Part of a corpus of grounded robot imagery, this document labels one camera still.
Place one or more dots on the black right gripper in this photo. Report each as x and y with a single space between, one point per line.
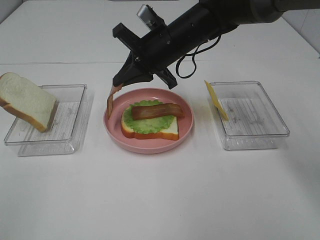
153 53

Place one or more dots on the curved bacon strip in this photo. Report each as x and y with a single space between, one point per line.
155 111

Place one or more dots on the green lettuce leaf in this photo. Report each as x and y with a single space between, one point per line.
148 126

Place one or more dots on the white bread slice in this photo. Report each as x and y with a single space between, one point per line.
27 101
159 135

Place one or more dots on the yellow cheese slice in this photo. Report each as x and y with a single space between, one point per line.
215 101

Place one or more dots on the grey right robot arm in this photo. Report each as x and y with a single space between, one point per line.
243 12

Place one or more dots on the pink round plate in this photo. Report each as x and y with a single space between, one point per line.
148 146

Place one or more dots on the clear left plastic tray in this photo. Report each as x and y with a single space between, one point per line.
66 132

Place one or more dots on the clear plastic tray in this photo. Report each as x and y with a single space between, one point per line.
253 120
66 132

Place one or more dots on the clear right plastic tray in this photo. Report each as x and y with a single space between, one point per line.
253 120

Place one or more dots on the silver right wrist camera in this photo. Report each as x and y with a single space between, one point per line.
149 17

